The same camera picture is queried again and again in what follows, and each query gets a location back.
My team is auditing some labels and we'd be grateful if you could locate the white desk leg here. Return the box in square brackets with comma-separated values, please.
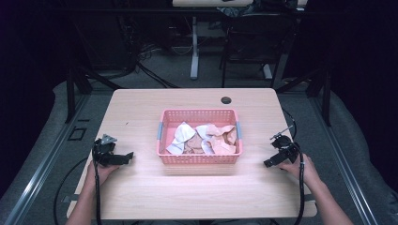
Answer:
[190, 15, 201, 81]

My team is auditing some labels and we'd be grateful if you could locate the black metal stand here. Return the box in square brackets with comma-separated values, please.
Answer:
[275, 66, 333, 128]
[63, 66, 121, 125]

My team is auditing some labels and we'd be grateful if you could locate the black chair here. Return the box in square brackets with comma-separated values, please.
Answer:
[218, 12, 299, 89]

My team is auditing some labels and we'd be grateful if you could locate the thin black cable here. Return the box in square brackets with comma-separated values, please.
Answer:
[282, 108, 298, 140]

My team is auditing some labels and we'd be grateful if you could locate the person's left hand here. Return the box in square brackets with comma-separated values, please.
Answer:
[85, 160, 120, 189]

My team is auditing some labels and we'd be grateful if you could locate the person's right hand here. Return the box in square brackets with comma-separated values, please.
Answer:
[279, 153, 321, 186]

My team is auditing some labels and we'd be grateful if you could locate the white folded cloth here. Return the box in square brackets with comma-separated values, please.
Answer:
[165, 121, 198, 156]

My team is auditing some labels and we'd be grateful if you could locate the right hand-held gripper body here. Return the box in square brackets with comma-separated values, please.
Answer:
[269, 125, 301, 165]

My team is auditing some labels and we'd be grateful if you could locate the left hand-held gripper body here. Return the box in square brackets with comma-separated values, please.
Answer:
[92, 133, 126, 167]

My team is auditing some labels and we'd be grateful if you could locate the grey patterned cloth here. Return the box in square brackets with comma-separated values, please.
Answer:
[216, 5, 262, 19]

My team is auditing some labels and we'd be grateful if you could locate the peach crumpled cloth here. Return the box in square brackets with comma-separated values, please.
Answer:
[206, 124, 238, 156]

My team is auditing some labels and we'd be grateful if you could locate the tan brown cloth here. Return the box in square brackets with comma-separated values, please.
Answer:
[182, 134, 205, 155]

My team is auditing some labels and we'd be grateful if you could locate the pink plastic basket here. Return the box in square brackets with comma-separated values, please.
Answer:
[156, 108, 244, 166]

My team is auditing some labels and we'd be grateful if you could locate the bundle of floor cables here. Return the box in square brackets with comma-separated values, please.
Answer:
[116, 15, 181, 90]

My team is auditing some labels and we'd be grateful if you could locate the aluminium floor rail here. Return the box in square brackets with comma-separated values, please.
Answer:
[2, 93, 92, 225]
[308, 93, 380, 225]

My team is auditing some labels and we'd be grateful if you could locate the short white desk foot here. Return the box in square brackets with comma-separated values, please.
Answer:
[262, 63, 274, 81]

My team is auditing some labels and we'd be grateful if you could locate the small white cloth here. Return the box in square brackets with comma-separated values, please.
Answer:
[194, 124, 216, 156]

